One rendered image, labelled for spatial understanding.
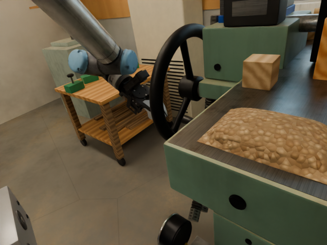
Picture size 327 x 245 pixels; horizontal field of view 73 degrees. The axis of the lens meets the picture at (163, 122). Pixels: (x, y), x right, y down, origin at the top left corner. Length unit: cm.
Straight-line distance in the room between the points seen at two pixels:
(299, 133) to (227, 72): 24
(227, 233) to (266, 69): 26
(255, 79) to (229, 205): 16
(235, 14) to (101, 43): 37
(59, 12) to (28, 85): 259
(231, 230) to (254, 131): 23
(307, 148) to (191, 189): 10
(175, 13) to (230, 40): 138
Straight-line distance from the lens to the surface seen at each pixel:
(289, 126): 20
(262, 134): 19
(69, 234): 140
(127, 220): 132
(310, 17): 42
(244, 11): 38
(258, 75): 30
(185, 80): 54
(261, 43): 38
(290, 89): 31
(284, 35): 37
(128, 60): 69
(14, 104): 310
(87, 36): 61
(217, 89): 41
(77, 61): 77
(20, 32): 310
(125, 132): 166
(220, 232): 42
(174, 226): 40
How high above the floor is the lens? 102
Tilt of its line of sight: 30 degrees down
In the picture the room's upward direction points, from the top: 9 degrees counter-clockwise
